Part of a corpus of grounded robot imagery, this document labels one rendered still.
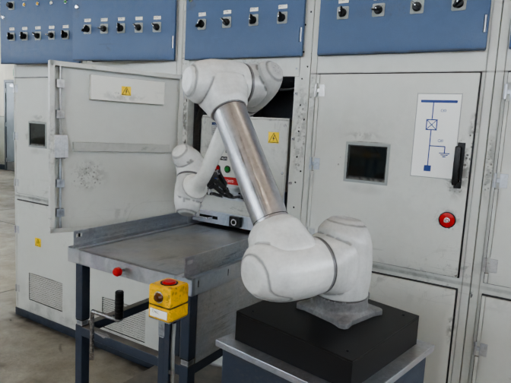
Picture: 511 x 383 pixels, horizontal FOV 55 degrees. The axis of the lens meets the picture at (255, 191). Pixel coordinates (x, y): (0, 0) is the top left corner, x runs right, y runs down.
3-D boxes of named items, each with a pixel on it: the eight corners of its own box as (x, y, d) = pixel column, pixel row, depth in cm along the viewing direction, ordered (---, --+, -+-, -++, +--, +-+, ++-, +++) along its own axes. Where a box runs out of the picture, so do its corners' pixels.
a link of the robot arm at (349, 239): (381, 296, 137) (388, 220, 133) (334, 308, 127) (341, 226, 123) (340, 278, 150) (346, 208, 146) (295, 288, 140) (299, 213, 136)
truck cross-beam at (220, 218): (285, 236, 219) (287, 223, 218) (192, 219, 247) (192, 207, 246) (290, 235, 223) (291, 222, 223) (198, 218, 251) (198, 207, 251)
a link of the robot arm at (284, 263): (346, 282, 123) (277, 297, 110) (310, 302, 134) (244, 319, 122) (249, 49, 151) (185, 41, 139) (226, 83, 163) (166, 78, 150)
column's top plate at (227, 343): (434, 351, 141) (435, 344, 141) (355, 413, 108) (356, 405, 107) (307, 307, 171) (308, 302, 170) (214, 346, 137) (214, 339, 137)
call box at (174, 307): (169, 324, 132) (169, 289, 131) (147, 318, 137) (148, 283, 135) (188, 316, 139) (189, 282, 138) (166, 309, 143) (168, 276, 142)
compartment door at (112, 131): (46, 230, 218) (46, 61, 208) (176, 221, 254) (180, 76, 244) (49, 233, 212) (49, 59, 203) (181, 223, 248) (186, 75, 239)
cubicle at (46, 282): (76, 344, 291) (78, -52, 262) (7, 315, 328) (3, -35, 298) (212, 288, 406) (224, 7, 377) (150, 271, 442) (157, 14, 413)
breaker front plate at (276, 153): (280, 226, 220) (287, 119, 214) (197, 211, 245) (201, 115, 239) (282, 226, 221) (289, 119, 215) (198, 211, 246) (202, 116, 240)
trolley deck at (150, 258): (192, 296, 158) (192, 279, 157) (68, 261, 190) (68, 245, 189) (289, 256, 215) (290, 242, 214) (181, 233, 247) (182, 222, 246)
